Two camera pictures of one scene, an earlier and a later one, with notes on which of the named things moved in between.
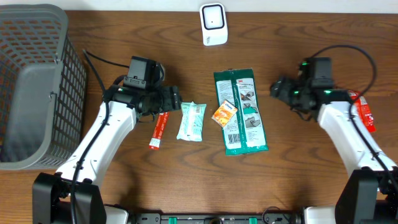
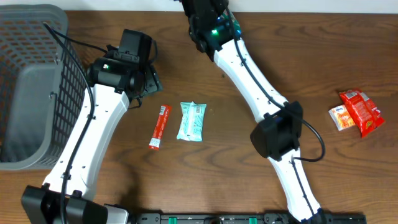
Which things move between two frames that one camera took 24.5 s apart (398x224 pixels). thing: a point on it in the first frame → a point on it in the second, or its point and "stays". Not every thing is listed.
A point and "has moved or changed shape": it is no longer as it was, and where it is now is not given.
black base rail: [220, 218] stays
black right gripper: [280, 87] → [221, 4]
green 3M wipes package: [244, 131] → [227, 25]
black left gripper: [171, 99] → [152, 81]
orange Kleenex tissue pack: [224, 114] has moved or changed shape
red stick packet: [155, 142] stays
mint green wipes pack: [191, 123] stays
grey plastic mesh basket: [43, 88] stays
